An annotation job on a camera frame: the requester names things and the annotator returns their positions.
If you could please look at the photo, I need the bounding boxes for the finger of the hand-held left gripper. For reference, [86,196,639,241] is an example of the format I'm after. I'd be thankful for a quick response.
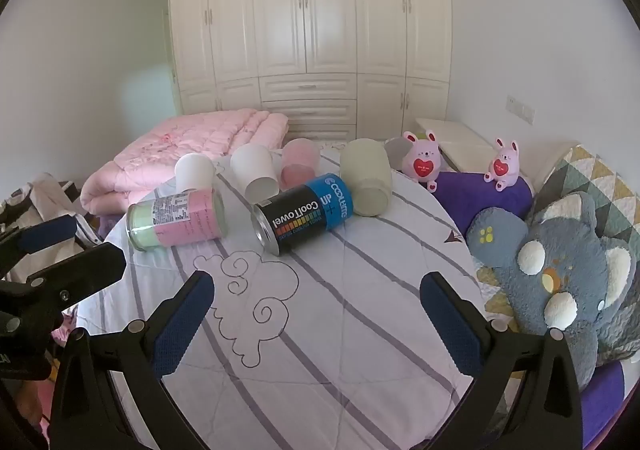
[0,241,127,331]
[0,215,79,261]

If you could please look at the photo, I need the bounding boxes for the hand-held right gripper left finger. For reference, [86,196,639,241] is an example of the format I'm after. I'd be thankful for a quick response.
[50,271,216,450]

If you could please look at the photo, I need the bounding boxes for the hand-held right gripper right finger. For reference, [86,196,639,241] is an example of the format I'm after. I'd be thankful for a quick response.
[419,272,584,450]

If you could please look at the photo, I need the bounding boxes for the white cup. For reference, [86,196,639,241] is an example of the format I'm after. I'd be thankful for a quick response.
[175,153,217,194]
[230,144,279,199]

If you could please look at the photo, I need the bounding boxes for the pale green cup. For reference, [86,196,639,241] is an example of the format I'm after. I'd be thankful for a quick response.
[340,138,392,217]

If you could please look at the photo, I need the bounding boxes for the grey cup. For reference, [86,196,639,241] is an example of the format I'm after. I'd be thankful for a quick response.
[384,137,411,171]

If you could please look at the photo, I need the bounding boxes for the pink cup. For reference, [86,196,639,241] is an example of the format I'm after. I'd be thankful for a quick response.
[280,138,321,191]

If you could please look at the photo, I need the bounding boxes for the pink and green can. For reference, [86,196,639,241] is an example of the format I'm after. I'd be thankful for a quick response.
[126,188,228,251]

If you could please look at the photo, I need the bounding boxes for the purple pillow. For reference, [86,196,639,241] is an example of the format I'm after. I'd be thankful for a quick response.
[434,170,535,241]

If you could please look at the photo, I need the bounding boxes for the grey elephant plush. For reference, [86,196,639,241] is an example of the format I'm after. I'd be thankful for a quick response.
[467,192,637,391]

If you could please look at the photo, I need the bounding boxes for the black and blue can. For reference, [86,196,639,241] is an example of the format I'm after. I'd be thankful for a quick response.
[251,175,355,255]

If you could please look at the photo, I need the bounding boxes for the pink folded quilt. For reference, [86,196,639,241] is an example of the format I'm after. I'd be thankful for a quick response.
[80,108,290,217]

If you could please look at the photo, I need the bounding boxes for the purple bedsheet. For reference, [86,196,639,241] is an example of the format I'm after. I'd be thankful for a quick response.
[579,359,627,447]

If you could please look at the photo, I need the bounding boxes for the large pink bunny plush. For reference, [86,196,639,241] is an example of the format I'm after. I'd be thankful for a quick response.
[402,130,444,192]

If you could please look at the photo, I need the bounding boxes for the small pink bunny plush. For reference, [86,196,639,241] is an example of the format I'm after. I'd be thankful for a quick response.
[483,139,521,192]

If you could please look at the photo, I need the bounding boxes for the white nightstand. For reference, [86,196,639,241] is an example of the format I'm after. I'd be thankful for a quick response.
[415,117,497,173]

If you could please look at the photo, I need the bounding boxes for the cream wardrobe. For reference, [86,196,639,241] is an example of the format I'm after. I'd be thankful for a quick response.
[167,0,453,143]

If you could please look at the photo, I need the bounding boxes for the white wall switch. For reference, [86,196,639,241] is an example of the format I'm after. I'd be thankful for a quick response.
[506,96,536,123]

